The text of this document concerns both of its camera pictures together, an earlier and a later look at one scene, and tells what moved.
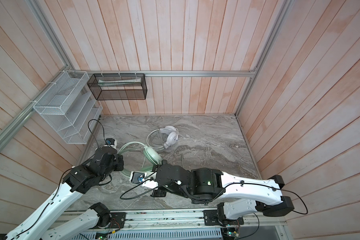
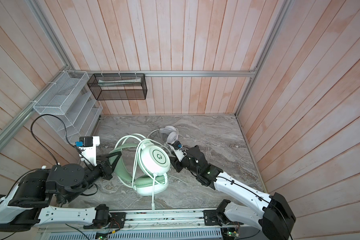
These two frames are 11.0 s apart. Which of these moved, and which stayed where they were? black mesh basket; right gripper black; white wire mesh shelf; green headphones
Moved: green headphones; right gripper black
Stayed: black mesh basket; white wire mesh shelf
